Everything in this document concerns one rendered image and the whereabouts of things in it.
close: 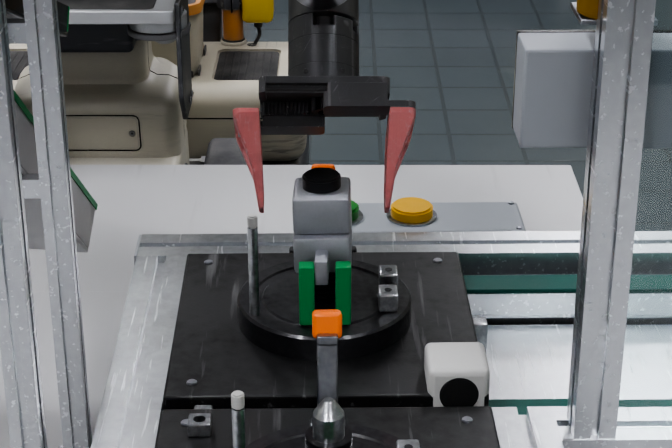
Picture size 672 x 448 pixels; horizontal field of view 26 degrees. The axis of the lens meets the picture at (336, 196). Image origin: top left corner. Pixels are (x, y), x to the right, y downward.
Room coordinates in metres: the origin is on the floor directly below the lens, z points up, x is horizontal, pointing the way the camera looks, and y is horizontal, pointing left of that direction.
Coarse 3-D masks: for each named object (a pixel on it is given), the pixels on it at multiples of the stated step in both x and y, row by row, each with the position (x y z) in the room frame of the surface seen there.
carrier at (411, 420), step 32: (160, 416) 0.89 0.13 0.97; (224, 416) 0.89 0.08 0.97; (256, 416) 0.89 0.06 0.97; (288, 416) 0.89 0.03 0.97; (320, 416) 0.77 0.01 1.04; (352, 416) 0.89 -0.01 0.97; (384, 416) 0.89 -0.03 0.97; (416, 416) 0.89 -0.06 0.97; (448, 416) 0.89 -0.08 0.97; (480, 416) 0.89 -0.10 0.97
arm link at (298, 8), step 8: (288, 0) 1.14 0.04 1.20; (296, 0) 1.12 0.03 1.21; (352, 0) 1.13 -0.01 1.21; (288, 8) 1.14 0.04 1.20; (296, 8) 1.12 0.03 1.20; (304, 8) 1.11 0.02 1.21; (312, 8) 1.11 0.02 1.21; (336, 8) 1.11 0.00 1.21; (344, 8) 1.12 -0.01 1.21; (352, 8) 1.12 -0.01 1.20; (288, 16) 1.13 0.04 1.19; (296, 16) 1.12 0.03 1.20; (320, 16) 1.11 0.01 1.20; (328, 16) 1.12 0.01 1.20; (344, 16) 1.12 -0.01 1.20; (352, 16) 1.12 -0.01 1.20; (288, 24) 1.13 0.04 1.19; (328, 24) 1.11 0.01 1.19
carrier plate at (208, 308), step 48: (192, 288) 1.09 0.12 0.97; (240, 288) 1.09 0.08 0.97; (432, 288) 1.09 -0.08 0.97; (192, 336) 1.00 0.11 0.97; (240, 336) 1.00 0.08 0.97; (432, 336) 1.00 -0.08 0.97; (192, 384) 0.93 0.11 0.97; (240, 384) 0.93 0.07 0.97; (288, 384) 0.93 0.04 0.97; (384, 384) 0.93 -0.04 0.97
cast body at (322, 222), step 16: (304, 176) 1.03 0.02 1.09; (320, 176) 1.03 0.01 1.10; (336, 176) 1.03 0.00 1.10; (304, 192) 1.03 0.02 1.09; (320, 192) 1.02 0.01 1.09; (336, 192) 1.02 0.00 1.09; (304, 208) 1.01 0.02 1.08; (320, 208) 1.01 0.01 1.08; (336, 208) 1.01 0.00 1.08; (304, 224) 1.01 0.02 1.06; (320, 224) 1.01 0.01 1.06; (336, 224) 1.01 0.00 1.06; (304, 240) 1.01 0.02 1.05; (320, 240) 1.01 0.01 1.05; (336, 240) 1.01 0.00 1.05; (304, 256) 1.01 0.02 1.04; (320, 256) 0.99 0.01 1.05; (336, 256) 1.00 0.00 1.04; (320, 272) 0.99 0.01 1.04
